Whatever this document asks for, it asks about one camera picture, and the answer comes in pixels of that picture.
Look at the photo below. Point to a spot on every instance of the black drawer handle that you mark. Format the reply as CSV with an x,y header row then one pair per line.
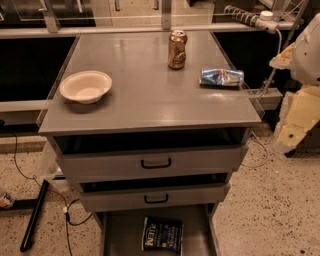
x,y
148,164
156,199

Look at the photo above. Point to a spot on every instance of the white paper bowl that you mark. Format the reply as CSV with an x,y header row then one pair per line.
x,y
85,87

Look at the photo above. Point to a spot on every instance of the grey middle drawer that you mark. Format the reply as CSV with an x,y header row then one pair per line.
x,y
153,192

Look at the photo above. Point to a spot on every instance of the black metal floor bar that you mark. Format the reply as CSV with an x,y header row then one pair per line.
x,y
27,239

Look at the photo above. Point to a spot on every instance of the grey metal frame rail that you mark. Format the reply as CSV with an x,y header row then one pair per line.
x,y
74,31

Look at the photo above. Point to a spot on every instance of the black top drawer handle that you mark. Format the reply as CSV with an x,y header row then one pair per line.
x,y
148,164

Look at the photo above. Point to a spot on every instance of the grey top drawer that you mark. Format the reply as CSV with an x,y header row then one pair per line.
x,y
128,156

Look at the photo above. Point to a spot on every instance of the small can on floor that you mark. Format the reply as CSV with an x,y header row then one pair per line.
x,y
6,201

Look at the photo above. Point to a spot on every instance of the crushed blue soda can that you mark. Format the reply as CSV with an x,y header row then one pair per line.
x,y
221,77

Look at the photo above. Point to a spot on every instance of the white power strip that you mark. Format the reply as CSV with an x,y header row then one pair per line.
x,y
262,21

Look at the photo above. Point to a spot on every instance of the grey drawer cabinet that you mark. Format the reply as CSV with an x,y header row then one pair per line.
x,y
146,95

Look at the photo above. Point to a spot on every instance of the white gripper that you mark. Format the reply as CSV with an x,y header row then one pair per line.
x,y
307,56

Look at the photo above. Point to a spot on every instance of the gold soda can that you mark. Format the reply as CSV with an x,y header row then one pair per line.
x,y
176,49

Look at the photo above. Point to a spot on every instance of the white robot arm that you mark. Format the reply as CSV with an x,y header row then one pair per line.
x,y
302,59

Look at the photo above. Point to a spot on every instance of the black middle drawer handle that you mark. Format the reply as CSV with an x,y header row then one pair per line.
x,y
156,199

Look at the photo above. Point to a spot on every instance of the grey bottom drawer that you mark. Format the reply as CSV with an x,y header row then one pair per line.
x,y
122,231

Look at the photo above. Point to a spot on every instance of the grey drawer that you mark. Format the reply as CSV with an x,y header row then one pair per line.
x,y
122,231
153,192
128,156

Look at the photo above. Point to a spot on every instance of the blue kettle chip bag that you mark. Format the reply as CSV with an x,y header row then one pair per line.
x,y
161,233

